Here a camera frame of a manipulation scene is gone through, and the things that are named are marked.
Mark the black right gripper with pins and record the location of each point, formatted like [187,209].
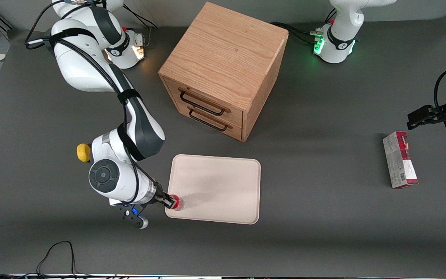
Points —
[162,198]

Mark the red coke bottle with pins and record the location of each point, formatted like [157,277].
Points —
[178,203]

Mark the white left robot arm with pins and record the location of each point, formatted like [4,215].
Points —
[339,38]

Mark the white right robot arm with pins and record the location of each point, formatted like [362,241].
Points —
[79,66]

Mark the beige rectangular tray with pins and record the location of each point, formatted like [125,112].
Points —
[219,186]

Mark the grey and red carton box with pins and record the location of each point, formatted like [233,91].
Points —
[399,161]

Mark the wooden drawer front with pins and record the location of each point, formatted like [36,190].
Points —
[230,112]
[234,130]

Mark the yellow lemon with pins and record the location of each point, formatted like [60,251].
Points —
[83,152]

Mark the wooden drawer cabinet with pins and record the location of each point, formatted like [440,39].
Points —
[227,50]

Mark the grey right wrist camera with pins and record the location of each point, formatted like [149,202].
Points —
[130,212]

